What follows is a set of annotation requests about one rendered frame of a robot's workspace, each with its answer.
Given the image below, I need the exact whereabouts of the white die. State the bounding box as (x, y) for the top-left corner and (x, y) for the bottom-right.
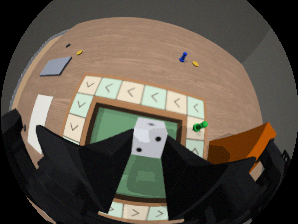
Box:
(132, 117), (168, 159)

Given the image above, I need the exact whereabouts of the blue game pawn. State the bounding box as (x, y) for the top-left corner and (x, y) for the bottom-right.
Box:
(180, 52), (188, 63)

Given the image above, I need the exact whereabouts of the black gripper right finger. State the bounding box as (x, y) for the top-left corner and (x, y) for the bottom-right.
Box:
(161, 135), (257, 221)

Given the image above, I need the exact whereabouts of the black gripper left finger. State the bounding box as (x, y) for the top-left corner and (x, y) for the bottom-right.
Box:
(36, 124), (134, 213)

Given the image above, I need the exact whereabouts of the green pawn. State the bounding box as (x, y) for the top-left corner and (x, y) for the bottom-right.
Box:
(193, 120), (208, 132)

